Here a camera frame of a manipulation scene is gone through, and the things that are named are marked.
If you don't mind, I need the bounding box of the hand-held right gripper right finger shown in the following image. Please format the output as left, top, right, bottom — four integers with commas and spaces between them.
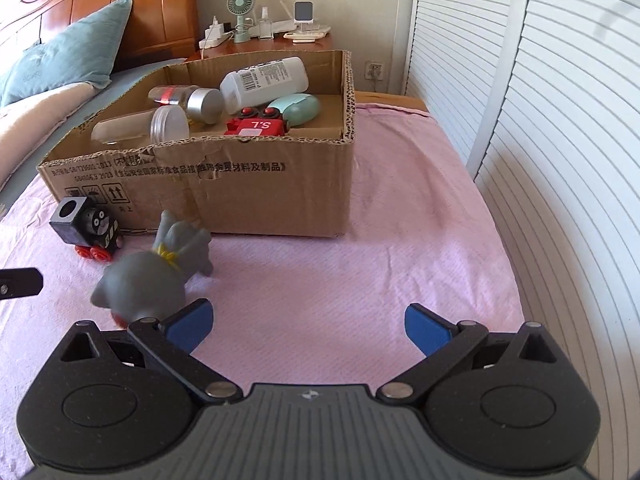
376, 303, 558, 406

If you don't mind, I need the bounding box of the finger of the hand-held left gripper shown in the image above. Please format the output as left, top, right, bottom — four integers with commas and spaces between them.
0, 267, 44, 302

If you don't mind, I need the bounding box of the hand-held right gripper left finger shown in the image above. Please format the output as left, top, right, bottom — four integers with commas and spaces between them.
60, 298, 238, 404

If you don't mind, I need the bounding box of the grey elephant toy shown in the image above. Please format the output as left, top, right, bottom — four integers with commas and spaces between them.
91, 210, 216, 329

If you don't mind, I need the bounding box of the cardboard box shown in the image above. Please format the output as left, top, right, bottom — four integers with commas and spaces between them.
36, 50, 357, 239

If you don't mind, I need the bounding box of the clear plastic jar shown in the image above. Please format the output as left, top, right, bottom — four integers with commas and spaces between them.
91, 105, 191, 146

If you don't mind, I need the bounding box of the red toy train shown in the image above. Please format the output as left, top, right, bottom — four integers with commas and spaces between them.
224, 107, 292, 137

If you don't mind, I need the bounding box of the white plastic bottle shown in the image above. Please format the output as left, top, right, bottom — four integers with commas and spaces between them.
220, 57, 309, 114

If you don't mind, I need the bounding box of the black toy train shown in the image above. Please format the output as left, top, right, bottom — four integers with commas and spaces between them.
49, 197, 124, 264

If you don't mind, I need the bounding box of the pink blanket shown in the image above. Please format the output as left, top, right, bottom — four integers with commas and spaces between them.
0, 102, 527, 461

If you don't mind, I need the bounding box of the beige quilt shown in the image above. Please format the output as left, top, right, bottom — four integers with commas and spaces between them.
0, 82, 97, 182

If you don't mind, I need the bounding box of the white louvred closet door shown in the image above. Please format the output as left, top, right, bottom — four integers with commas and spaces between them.
467, 0, 640, 467
402, 0, 534, 177

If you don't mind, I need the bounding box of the jar of yellow beads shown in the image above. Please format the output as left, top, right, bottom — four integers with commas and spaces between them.
148, 85, 225, 124

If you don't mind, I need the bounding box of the blue pillow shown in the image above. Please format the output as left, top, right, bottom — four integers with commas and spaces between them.
0, 0, 134, 107

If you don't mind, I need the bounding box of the mint green oval case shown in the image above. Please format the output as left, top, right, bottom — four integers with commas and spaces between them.
266, 93, 321, 128

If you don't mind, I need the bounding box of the white power strip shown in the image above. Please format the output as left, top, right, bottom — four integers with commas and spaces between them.
199, 30, 234, 50

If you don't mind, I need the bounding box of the wooden nightstand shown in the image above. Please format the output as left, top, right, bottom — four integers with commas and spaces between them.
187, 30, 334, 64

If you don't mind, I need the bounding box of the wooden bed headboard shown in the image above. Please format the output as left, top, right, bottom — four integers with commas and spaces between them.
0, 0, 197, 74

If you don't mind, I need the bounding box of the green desk fan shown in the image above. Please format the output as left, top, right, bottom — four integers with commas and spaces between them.
227, 0, 256, 44

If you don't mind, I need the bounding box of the white smart display on stand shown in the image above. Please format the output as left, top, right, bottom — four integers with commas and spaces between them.
284, 0, 326, 41

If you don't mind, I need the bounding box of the wooden bed side rail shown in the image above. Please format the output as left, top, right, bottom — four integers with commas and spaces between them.
355, 91, 429, 114

